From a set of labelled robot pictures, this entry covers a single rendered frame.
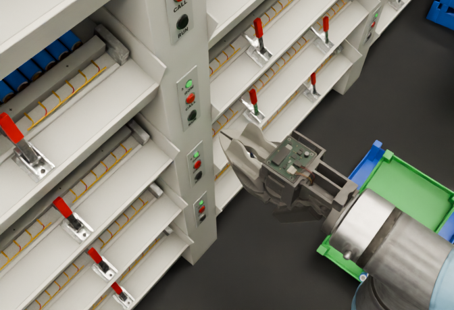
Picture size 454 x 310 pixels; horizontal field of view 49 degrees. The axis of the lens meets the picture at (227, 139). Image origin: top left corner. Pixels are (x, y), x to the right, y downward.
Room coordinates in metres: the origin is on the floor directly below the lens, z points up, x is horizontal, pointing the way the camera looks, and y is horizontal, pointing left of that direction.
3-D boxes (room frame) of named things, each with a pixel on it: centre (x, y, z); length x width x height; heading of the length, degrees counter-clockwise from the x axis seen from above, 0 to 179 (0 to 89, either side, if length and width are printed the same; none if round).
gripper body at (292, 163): (0.30, -0.11, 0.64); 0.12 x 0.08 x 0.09; 50
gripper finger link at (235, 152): (0.36, -0.02, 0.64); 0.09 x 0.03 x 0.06; 50
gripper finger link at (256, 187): (0.33, -0.05, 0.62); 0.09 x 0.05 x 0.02; 50
